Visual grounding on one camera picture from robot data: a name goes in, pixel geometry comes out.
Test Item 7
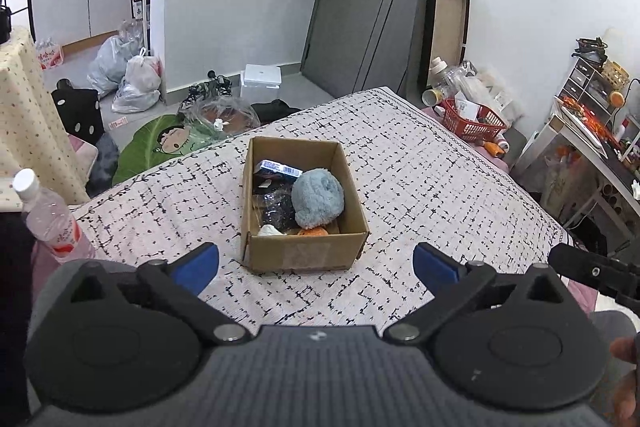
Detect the blue round plush toy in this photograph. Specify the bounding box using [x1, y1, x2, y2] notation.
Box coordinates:
[291, 168, 345, 229]

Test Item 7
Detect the clear plastic bottle white cap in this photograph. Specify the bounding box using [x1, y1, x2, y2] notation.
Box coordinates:
[428, 56, 466, 101]

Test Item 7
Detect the red plastic basket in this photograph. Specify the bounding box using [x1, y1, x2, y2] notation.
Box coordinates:
[440, 98, 506, 142]

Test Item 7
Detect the clear plastic bag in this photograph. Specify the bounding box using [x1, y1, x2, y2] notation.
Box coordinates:
[183, 95, 260, 141]

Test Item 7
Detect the water bottle pack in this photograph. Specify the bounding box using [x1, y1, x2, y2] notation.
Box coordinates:
[36, 39, 64, 70]

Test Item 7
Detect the brown cardboard box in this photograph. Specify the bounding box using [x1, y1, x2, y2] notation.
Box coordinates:
[240, 136, 369, 273]

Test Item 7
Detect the grey door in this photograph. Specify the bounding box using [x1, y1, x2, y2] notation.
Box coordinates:
[302, 0, 426, 98]

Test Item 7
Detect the orange burger plush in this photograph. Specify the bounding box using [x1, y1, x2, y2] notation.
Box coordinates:
[297, 227, 329, 236]

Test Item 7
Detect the white soft ball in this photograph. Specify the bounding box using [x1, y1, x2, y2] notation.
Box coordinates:
[258, 225, 283, 236]

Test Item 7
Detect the white foam box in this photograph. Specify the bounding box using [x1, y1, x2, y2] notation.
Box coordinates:
[240, 64, 282, 104]

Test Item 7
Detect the white plastic bag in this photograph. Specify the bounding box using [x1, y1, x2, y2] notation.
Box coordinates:
[112, 48, 162, 114]

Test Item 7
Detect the person's right hand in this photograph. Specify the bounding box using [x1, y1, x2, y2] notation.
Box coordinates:
[610, 337, 639, 427]

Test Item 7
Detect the small drawer organizer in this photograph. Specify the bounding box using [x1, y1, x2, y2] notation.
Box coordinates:
[558, 58, 623, 120]

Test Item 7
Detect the brown framed board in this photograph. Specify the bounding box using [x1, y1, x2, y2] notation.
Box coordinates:
[418, 0, 471, 90]

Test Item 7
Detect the white side table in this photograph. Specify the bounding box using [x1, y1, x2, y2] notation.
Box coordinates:
[510, 105, 639, 241]

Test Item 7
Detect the water bottle red label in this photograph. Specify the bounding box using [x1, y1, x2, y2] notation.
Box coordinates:
[12, 169, 96, 263]

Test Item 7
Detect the blue tissue pack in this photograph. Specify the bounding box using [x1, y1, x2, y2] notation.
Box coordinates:
[254, 159, 303, 182]

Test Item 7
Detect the green cartoon floor mat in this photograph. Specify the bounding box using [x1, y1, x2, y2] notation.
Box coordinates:
[112, 115, 214, 185]

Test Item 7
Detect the dotted cream tablecloth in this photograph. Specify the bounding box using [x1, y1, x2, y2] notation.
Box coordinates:
[0, 27, 89, 212]

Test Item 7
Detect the grey plastic bag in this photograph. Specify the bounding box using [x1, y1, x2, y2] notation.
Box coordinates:
[87, 20, 143, 98]

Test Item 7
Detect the orange small bottle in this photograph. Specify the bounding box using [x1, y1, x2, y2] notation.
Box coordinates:
[483, 141, 510, 158]

